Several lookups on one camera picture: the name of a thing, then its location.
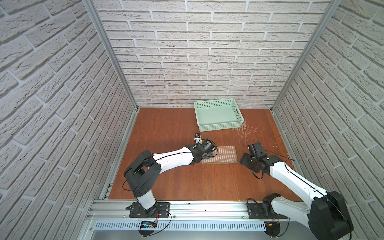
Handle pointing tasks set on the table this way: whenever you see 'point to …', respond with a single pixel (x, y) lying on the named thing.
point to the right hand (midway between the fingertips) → (241, 161)
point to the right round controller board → (273, 228)
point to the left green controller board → (148, 224)
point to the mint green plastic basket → (218, 114)
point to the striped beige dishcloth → (226, 154)
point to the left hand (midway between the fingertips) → (203, 148)
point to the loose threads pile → (245, 129)
